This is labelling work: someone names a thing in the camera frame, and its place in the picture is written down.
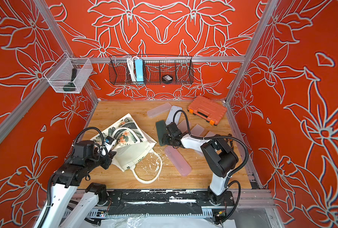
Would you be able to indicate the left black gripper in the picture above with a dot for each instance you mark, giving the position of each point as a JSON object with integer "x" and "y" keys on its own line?
{"x": 108, "y": 160}

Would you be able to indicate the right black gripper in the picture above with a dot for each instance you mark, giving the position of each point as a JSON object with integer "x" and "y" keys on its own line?
{"x": 167, "y": 137}

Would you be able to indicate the translucent frosted pencil case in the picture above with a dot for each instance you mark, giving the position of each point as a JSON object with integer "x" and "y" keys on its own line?
{"x": 182, "y": 126}

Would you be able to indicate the green edged case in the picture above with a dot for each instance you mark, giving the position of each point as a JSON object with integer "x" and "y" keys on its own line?
{"x": 161, "y": 131}

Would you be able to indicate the pink translucent pencil case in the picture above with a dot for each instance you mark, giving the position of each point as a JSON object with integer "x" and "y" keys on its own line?
{"x": 178, "y": 161}

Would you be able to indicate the white printed canvas tote bag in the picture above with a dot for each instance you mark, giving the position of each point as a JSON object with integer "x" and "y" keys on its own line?
{"x": 131, "y": 145}

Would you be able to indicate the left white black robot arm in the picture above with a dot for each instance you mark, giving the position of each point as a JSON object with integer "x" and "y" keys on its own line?
{"x": 58, "y": 199}

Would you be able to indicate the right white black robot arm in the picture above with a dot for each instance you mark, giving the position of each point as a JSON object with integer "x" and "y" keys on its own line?
{"x": 224, "y": 154}

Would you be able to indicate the orange plastic tool case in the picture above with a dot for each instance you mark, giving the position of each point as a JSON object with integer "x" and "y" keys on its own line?
{"x": 207, "y": 109}

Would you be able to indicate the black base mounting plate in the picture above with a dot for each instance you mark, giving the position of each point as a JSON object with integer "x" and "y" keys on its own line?
{"x": 160, "y": 203}

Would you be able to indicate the dark green flashlight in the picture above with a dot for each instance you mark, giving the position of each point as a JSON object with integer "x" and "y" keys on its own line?
{"x": 70, "y": 87}

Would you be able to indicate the light blue power bank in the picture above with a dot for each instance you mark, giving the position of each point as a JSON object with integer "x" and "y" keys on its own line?
{"x": 139, "y": 67}

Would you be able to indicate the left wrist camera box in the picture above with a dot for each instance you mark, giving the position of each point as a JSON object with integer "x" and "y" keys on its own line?
{"x": 85, "y": 151}

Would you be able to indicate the black wire wall basket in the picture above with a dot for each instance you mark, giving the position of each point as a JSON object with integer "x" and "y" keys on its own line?
{"x": 122, "y": 69}

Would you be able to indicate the clear plastic wall bin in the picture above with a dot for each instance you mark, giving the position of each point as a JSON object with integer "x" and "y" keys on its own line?
{"x": 59, "y": 74}

